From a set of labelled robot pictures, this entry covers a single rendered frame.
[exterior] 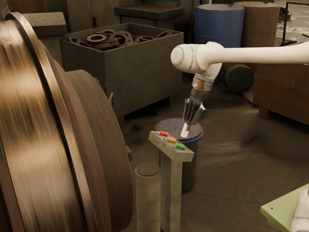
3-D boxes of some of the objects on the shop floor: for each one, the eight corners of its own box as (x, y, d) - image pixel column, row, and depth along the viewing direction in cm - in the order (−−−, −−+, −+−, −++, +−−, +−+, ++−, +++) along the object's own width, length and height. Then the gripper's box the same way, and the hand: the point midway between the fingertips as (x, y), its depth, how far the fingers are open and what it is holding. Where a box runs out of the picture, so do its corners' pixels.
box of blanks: (108, 134, 289) (102, 48, 255) (59, 107, 341) (48, 33, 307) (182, 101, 355) (185, 29, 321) (131, 82, 407) (129, 19, 373)
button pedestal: (169, 252, 173) (171, 154, 146) (147, 223, 192) (145, 132, 165) (193, 240, 180) (199, 144, 153) (169, 213, 199) (171, 124, 172)
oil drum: (247, 81, 409) (257, 7, 369) (216, 69, 454) (221, 2, 415) (279, 73, 436) (291, 3, 396) (247, 62, 482) (255, -1, 442)
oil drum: (211, 88, 387) (217, 11, 348) (182, 74, 433) (184, 4, 394) (247, 79, 414) (256, 7, 375) (216, 67, 460) (221, 1, 421)
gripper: (185, 83, 149) (169, 130, 155) (203, 92, 139) (185, 142, 145) (197, 85, 154) (181, 131, 160) (215, 95, 143) (197, 143, 150)
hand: (185, 130), depth 151 cm, fingers closed
